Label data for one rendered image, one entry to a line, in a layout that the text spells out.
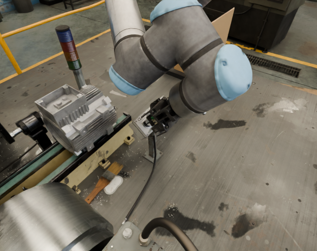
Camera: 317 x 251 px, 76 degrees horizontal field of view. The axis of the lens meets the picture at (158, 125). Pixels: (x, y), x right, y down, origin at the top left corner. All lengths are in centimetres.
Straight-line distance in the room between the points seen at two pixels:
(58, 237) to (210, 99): 37
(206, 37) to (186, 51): 4
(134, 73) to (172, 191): 54
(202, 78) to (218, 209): 57
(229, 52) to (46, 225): 46
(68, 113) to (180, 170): 50
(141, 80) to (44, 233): 34
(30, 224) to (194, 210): 54
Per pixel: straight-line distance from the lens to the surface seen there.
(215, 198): 86
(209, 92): 39
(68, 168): 81
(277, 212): 92
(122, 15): 55
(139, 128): 67
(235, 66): 38
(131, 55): 44
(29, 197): 52
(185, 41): 39
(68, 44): 104
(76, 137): 73
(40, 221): 48
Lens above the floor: 156
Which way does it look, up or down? 47 degrees down
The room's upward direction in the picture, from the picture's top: straight up
